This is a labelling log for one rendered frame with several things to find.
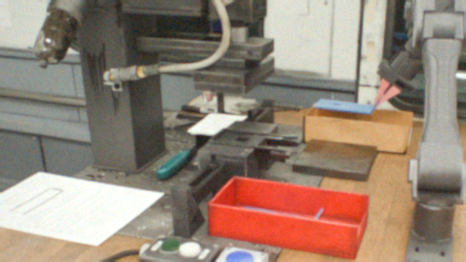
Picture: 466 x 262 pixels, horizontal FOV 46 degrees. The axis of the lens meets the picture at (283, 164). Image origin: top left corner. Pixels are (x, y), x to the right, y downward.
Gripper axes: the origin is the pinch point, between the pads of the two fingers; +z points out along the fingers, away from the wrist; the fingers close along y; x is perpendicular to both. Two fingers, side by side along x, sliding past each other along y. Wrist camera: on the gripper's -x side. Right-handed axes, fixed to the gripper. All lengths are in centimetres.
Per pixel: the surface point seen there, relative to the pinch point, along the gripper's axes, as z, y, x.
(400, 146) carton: 3.4, -10.0, 5.5
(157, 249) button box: 20, 16, 65
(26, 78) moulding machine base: 81, 109, -39
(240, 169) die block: 15.3, 14.6, 38.0
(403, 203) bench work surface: 4.0, -14.4, 31.2
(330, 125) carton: 9.4, 5.7, 5.5
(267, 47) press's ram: -4.6, 24.1, 29.2
